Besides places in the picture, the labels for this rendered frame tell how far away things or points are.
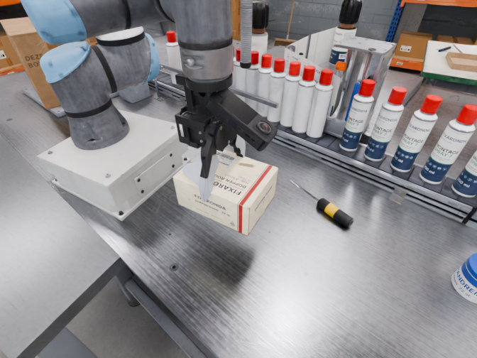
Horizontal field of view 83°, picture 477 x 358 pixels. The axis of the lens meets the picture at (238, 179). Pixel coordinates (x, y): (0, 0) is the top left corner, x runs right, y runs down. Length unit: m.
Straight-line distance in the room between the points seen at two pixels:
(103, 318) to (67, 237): 0.88
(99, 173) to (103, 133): 0.13
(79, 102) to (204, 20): 0.47
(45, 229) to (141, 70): 0.46
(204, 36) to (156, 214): 0.47
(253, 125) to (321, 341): 0.39
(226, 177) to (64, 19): 0.32
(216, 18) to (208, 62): 0.05
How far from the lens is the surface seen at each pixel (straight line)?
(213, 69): 0.40
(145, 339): 1.49
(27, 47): 1.28
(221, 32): 0.39
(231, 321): 0.56
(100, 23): 0.44
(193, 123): 0.45
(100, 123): 0.79
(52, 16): 0.42
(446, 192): 0.86
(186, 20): 0.39
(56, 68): 0.76
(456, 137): 0.79
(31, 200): 0.92
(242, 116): 0.42
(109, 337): 1.54
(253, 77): 0.97
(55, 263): 0.73
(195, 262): 0.62
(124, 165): 0.71
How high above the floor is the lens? 1.35
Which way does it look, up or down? 41 degrees down
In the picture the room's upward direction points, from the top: straight up
